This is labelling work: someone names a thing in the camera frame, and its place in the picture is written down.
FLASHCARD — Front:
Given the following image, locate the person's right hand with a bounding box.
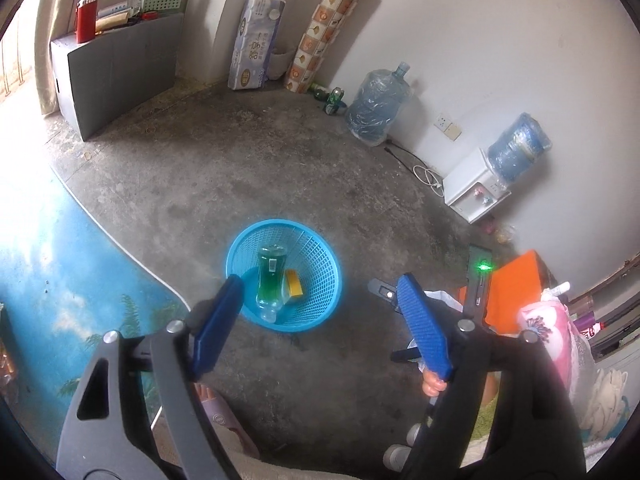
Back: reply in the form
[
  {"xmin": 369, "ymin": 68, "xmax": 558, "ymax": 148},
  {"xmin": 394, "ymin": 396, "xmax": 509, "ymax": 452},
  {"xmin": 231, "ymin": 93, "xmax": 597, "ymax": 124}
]
[{"xmin": 421, "ymin": 372, "xmax": 446, "ymax": 398}]

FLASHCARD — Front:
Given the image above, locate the white power cable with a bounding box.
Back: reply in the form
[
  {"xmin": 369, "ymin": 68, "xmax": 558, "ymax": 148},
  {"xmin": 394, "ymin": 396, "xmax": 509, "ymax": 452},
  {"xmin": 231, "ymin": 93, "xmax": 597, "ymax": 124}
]
[{"xmin": 412, "ymin": 162, "xmax": 446, "ymax": 196}]

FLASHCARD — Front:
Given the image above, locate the tile pattern roll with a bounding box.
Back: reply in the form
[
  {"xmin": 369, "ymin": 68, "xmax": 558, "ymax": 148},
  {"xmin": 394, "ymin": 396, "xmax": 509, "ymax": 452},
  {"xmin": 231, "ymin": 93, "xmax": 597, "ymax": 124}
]
[{"xmin": 284, "ymin": 0, "xmax": 368, "ymax": 95}]

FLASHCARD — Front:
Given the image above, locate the black power cable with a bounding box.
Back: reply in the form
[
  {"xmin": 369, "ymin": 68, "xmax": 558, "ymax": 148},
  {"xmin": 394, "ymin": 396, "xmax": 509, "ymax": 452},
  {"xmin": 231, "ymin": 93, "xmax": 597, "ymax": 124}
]
[{"xmin": 384, "ymin": 142, "xmax": 441, "ymax": 173}]

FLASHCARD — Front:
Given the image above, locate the tan flat box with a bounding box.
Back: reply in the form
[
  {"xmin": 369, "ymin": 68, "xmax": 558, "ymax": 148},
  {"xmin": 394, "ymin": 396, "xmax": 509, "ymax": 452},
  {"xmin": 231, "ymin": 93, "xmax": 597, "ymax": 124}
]
[{"xmin": 95, "ymin": 12, "xmax": 140, "ymax": 36}]

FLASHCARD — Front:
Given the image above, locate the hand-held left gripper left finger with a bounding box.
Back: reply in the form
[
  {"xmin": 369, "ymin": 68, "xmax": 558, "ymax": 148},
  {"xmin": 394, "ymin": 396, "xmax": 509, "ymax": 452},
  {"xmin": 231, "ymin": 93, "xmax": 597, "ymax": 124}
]
[{"xmin": 55, "ymin": 274, "xmax": 244, "ymax": 480}]

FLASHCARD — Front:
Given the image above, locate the wall socket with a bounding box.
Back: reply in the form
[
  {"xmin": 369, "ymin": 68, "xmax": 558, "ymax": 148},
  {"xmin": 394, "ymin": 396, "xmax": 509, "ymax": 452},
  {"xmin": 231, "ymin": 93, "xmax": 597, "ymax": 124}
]
[{"xmin": 436, "ymin": 112, "xmax": 463, "ymax": 141}]

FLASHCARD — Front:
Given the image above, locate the blue plastic mesh basket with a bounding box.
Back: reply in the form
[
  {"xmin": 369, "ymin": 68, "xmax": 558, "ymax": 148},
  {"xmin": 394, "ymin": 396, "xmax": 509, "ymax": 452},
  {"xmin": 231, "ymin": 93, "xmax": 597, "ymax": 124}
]
[{"xmin": 225, "ymin": 219, "xmax": 344, "ymax": 333}]

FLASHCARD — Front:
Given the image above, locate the white crumpled cloth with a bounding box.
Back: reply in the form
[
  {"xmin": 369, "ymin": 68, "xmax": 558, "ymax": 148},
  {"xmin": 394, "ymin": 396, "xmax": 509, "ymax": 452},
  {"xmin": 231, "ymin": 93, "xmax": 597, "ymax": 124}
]
[{"xmin": 417, "ymin": 290, "xmax": 466, "ymax": 321}]

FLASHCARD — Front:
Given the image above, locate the blue wrapped water jug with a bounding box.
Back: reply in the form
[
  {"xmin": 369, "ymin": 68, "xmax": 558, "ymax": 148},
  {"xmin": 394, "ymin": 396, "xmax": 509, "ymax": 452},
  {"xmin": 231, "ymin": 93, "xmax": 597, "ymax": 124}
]
[{"xmin": 487, "ymin": 112, "xmax": 553, "ymax": 186}]

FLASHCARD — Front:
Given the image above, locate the white water dispenser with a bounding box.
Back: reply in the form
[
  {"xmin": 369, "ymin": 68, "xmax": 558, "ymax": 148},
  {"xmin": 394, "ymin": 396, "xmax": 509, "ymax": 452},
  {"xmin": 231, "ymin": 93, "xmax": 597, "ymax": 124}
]
[{"xmin": 442, "ymin": 147, "xmax": 513, "ymax": 225}]

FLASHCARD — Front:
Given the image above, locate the grey cabinet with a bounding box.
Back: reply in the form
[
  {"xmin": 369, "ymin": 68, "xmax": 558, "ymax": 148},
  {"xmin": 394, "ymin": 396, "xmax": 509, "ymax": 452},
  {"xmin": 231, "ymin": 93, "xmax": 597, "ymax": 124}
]
[{"xmin": 50, "ymin": 12, "xmax": 185, "ymax": 142}]

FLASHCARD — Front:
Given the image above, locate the green liquid plastic bottle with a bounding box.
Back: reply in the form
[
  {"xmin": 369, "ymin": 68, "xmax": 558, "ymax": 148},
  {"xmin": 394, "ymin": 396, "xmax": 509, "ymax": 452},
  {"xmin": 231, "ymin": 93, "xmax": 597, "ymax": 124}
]
[{"xmin": 256, "ymin": 244, "xmax": 288, "ymax": 323}]

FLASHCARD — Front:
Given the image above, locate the beige curtain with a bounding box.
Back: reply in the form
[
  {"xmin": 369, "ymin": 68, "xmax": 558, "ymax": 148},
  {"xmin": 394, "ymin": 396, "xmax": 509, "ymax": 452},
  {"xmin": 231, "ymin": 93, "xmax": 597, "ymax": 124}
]
[{"xmin": 32, "ymin": 0, "xmax": 71, "ymax": 116}]

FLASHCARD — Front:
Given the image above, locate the red thermos flask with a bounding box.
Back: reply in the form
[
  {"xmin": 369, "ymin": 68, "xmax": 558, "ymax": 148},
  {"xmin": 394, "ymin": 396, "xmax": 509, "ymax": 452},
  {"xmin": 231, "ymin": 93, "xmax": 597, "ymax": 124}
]
[{"xmin": 75, "ymin": 0, "xmax": 98, "ymax": 45}]

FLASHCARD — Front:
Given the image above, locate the beach print glass table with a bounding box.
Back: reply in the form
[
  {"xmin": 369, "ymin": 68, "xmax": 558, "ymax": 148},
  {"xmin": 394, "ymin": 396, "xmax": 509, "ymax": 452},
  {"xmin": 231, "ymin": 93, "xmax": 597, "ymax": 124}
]
[{"xmin": 0, "ymin": 157, "xmax": 196, "ymax": 411}]

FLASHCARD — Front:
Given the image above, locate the green fluffy cloth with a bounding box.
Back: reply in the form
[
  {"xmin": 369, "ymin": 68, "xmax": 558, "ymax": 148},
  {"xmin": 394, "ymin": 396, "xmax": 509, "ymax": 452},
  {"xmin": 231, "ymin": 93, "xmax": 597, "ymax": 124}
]
[{"xmin": 465, "ymin": 375, "xmax": 506, "ymax": 441}]

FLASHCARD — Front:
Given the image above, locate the toilet paper pack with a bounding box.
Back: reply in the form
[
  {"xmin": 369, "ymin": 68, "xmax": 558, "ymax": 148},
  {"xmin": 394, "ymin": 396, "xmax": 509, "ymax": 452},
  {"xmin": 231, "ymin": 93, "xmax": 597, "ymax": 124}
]
[{"xmin": 227, "ymin": 0, "xmax": 287, "ymax": 92}]

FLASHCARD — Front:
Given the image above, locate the small yellow box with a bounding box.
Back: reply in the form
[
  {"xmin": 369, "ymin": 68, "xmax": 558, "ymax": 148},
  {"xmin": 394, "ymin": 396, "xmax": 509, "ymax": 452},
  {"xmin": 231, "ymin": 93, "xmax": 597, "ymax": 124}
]
[{"xmin": 282, "ymin": 269, "xmax": 306, "ymax": 303}]

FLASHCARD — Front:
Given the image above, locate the window metal grille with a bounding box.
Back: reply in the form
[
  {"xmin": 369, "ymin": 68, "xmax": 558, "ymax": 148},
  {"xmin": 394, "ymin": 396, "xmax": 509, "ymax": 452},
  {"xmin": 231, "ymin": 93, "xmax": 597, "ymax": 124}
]
[{"xmin": 0, "ymin": 15, "xmax": 36, "ymax": 103}]

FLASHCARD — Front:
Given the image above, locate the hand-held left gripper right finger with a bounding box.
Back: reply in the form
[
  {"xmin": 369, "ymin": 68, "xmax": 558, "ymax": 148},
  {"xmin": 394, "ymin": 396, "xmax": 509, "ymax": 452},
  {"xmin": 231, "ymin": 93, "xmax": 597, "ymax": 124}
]
[{"xmin": 396, "ymin": 273, "xmax": 588, "ymax": 480}]

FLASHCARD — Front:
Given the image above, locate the pink floral blanket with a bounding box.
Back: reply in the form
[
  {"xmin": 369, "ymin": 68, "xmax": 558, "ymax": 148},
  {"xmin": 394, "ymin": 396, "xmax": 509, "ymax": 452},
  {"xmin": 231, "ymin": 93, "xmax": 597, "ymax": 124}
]
[{"xmin": 515, "ymin": 295, "xmax": 598, "ymax": 431}]

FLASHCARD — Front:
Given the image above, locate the white tube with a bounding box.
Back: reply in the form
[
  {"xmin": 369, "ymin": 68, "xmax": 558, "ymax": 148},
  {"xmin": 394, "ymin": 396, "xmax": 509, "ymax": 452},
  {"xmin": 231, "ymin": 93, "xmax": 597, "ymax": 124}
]
[{"xmin": 542, "ymin": 281, "xmax": 573, "ymax": 301}]

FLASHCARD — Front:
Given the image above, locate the orange box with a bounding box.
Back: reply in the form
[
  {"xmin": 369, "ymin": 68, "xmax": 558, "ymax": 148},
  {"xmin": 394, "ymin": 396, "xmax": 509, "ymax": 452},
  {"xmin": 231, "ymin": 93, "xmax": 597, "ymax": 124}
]
[{"xmin": 482, "ymin": 252, "xmax": 546, "ymax": 336}]

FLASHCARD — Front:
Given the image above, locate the bagged empty water jug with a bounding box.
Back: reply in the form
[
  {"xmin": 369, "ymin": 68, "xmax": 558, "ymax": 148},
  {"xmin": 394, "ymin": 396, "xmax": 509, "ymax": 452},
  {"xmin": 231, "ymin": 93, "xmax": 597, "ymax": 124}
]
[{"xmin": 344, "ymin": 61, "xmax": 413, "ymax": 147}]

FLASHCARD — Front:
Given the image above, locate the white floral cloth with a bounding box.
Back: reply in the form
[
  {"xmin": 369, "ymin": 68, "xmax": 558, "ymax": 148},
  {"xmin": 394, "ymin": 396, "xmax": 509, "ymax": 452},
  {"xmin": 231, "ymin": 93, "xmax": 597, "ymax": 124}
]
[{"xmin": 582, "ymin": 367, "xmax": 633, "ymax": 441}]

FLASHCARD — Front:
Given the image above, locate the white pot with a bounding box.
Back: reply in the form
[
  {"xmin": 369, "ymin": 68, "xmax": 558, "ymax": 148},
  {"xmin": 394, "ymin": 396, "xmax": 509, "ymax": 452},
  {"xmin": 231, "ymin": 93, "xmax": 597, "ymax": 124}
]
[{"xmin": 272, "ymin": 45, "xmax": 296, "ymax": 81}]

